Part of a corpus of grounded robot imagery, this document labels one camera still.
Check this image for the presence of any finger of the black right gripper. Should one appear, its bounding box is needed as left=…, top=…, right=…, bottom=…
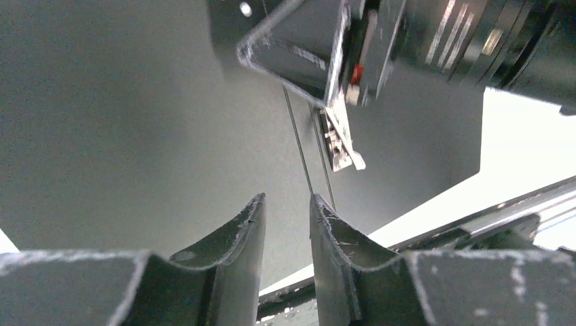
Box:
left=236, top=1, right=351, bottom=107

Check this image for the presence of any aluminium frame rail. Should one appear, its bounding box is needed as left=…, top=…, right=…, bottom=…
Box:
left=387, top=177, right=575, bottom=253

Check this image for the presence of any red and black file folder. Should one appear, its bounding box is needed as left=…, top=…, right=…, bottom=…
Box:
left=1, top=1, right=484, bottom=290

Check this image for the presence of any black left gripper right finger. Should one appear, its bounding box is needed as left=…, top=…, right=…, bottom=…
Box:
left=310, top=195, right=575, bottom=325

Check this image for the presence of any metal folder clip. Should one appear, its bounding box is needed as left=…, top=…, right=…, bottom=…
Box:
left=319, top=90, right=366, bottom=173

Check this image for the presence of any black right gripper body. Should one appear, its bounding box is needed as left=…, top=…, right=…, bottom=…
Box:
left=350, top=1, right=575, bottom=108

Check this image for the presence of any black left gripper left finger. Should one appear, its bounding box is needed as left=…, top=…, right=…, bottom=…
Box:
left=1, top=194, right=266, bottom=325

